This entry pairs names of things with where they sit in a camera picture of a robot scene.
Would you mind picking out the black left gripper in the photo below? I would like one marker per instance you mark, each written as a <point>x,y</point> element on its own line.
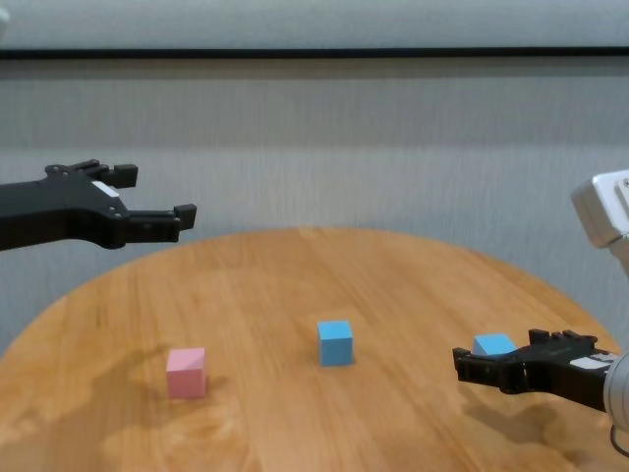
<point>54,211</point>

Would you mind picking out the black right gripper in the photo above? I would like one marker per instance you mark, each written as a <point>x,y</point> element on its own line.
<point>565,369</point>

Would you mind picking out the blue cube block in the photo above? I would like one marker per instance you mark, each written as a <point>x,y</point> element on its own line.
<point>335,344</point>
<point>494,344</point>

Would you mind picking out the pink cube block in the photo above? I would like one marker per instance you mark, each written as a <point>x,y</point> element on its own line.
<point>186,373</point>

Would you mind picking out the black wall rail strip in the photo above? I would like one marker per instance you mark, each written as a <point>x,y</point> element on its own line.
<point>314,53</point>

